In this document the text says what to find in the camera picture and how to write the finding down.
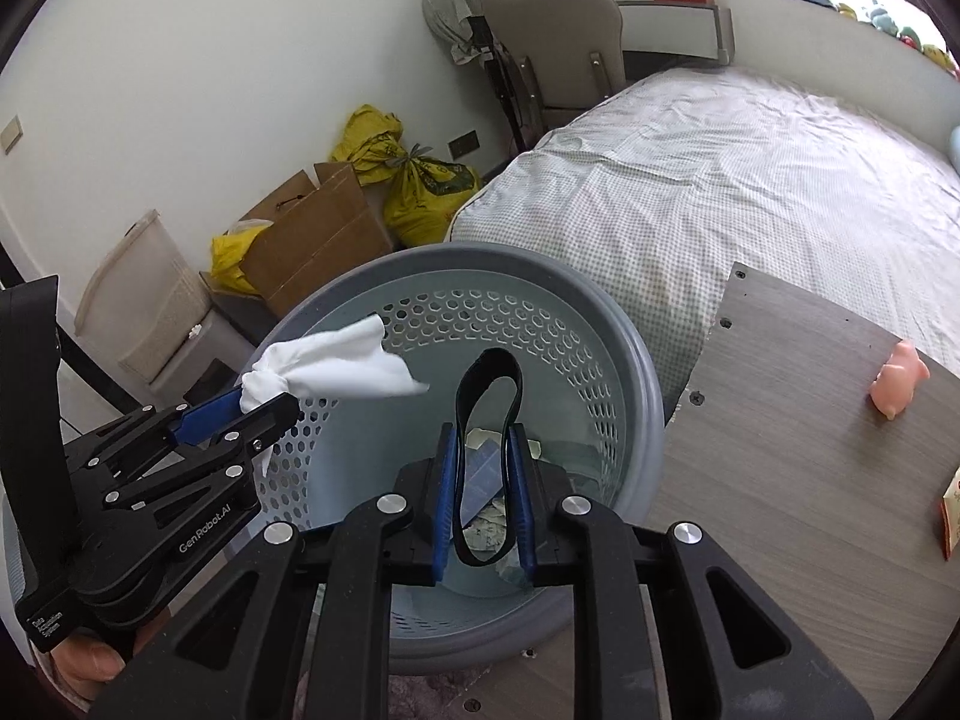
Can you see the small yellow plush toy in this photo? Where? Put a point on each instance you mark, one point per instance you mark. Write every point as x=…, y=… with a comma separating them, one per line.
x=846, y=11

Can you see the beige wall switch plate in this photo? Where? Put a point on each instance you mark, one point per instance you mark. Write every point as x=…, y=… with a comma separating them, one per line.
x=11, y=133

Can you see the large yellow plush toy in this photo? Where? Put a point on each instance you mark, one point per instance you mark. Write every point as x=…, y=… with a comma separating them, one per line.
x=937, y=52

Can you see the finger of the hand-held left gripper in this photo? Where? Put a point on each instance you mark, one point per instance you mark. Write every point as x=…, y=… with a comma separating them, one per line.
x=262, y=427
x=206, y=416

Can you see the bed with checked sheet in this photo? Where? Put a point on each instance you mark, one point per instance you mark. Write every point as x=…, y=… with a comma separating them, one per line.
x=712, y=187

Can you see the small bright yellow bag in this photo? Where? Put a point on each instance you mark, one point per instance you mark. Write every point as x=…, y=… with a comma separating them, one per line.
x=232, y=259

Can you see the black elastic band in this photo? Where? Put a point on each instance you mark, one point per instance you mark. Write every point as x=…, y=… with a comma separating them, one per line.
x=495, y=357

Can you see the grey clothes bundle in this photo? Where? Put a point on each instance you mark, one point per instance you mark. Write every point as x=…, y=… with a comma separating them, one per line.
x=450, y=0

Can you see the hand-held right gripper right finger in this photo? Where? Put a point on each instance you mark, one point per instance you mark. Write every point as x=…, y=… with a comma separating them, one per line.
x=519, y=510

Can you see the white tissue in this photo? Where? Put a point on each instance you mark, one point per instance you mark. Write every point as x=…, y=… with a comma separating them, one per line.
x=337, y=367

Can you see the light blue bolster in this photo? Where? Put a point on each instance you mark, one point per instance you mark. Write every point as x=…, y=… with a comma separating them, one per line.
x=955, y=142

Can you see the yellow plastic bag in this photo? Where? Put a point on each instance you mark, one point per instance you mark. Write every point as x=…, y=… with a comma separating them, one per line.
x=367, y=142

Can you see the person's left hand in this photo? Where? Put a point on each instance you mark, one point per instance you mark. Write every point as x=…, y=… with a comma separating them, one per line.
x=82, y=664

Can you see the tied yellow printed bag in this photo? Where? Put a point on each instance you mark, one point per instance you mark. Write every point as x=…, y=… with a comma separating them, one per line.
x=427, y=199

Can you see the red and green plush toy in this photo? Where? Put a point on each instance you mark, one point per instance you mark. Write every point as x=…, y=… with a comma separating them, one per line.
x=909, y=36

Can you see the grey perforated plastic basket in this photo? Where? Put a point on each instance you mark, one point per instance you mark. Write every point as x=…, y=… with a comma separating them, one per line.
x=525, y=270

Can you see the teal plush toy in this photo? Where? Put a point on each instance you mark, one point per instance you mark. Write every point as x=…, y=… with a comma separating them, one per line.
x=881, y=19

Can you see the brown cardboard box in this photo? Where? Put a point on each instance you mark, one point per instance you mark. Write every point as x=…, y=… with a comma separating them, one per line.
x=315, y=247

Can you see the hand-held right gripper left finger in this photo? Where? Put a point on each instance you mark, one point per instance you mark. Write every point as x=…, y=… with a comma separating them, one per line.
x=444, y=510

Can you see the white plastic drawer cabinet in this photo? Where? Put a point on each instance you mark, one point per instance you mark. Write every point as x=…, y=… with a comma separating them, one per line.
x=142, y=300

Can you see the brown and red snack wrapper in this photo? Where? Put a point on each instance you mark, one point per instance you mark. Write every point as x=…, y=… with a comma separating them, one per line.
x=951, y=510

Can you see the dark wall socket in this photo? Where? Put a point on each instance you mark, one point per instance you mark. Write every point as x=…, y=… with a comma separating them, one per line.
x=463, y=145

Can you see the grey and white desk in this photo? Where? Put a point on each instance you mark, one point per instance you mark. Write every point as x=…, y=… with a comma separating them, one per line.
x=667, y=26

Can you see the pink pig toy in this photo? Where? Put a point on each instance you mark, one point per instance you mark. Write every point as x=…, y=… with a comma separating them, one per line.
x=900, y=379

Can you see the grey padded chair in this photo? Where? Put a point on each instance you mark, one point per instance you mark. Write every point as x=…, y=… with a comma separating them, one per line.
x=555, y=22

